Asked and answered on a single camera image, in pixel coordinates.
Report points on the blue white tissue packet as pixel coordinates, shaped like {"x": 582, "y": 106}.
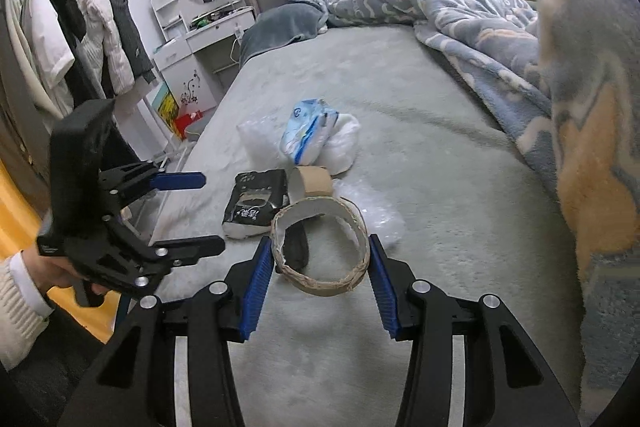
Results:
{"x": 305, "y": 127}

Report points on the black flat strip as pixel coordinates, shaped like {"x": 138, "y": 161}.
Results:
{"x": 296, "y": 247}

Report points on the person's left hand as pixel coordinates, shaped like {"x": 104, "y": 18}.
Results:
{"x": 60, "y": 276}

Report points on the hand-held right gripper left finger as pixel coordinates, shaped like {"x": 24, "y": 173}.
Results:
{"x": 257, "y": 287}

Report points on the yellow curtain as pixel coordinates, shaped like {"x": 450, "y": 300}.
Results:
{"x": 20, "y": 212}

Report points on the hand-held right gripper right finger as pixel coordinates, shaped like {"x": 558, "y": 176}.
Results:
{"x": 385, "y": 292}

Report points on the red box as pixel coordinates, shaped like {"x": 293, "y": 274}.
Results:
{"x": 186, "y": 123}

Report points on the dark hanging garment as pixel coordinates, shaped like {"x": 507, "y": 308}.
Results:
{"x": 125, "y": 22}

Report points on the small cardboard tube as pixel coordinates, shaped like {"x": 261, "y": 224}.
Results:
{"x": 315, "y": 182}

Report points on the white hanging shirt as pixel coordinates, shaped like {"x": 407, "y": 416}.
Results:
{"x": 42, "y": 37}

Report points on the white dressing table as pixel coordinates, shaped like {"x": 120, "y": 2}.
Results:
{"x": 175, "y": 57}

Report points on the white crumpled plastic bag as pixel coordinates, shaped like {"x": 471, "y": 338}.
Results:
{"x": 340, "y": 147}

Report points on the white puffer jacket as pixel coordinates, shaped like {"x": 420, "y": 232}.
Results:
{"x": 97, "y": 22}

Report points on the person's left forearm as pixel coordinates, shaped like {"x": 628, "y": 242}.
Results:
{"x": 20, "y": 307}

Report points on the colourful picture board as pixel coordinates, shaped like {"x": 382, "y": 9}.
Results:
{"x": 167, "y": 104}

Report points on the clear plastic bag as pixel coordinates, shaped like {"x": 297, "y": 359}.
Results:
{"x": 257, "y": 132}

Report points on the grey blue pillow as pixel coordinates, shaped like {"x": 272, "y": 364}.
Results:
{"x": 285, "y": 27}

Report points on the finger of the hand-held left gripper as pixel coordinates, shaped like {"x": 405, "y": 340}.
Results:
{"x": 180, "y": 180}
{"x": 195, "y": 247}

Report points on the blue patterned fleece blanket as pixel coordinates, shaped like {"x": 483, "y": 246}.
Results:
{"x": 500, "y": 32}

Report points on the grey bed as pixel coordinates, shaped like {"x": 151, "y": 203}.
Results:
{"x": 400, "y": 82}

